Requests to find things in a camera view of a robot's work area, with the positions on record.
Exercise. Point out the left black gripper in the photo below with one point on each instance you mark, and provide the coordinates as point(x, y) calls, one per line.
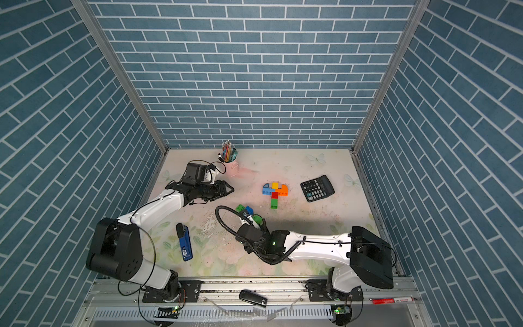
point(220, 190)

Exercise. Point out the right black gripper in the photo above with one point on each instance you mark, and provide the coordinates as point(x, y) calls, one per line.
point(247, 248)

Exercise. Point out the long light blue lego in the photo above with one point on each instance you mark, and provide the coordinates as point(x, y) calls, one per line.
point(269, 193)

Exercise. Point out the long orange lego brick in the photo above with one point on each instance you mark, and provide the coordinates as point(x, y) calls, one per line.
point(282, 192)

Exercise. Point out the long lime lego brick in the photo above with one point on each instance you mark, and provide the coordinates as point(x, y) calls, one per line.
point(258, 219)

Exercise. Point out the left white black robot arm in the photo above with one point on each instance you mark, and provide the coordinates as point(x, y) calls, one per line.
point(116, 245)

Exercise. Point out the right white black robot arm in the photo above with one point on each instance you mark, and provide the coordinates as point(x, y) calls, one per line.
point(356, 258)

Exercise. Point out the blue black usb device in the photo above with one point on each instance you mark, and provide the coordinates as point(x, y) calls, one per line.
point(184, 241)

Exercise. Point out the pink pen cup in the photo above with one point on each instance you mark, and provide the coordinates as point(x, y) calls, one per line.
point(232, 168)

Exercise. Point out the black calculator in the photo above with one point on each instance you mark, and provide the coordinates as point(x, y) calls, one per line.
point(317, 188)

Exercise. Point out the red marker pen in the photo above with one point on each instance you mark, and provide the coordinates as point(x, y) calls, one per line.
point(383, 301)

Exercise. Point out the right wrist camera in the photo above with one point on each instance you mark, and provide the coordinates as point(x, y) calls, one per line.
point(248, 220)

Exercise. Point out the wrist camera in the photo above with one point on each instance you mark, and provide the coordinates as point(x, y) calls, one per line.
point(248, 220)
point(210, 175)

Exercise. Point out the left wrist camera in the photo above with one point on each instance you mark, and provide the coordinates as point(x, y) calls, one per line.
point(210, 175)

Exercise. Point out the black remote on rail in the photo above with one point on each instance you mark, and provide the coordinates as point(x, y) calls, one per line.
point(253, 298)

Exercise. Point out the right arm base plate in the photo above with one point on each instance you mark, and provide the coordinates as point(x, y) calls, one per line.
point(320, 290)

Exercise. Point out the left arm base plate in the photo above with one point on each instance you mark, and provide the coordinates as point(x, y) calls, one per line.
point(185, 291)

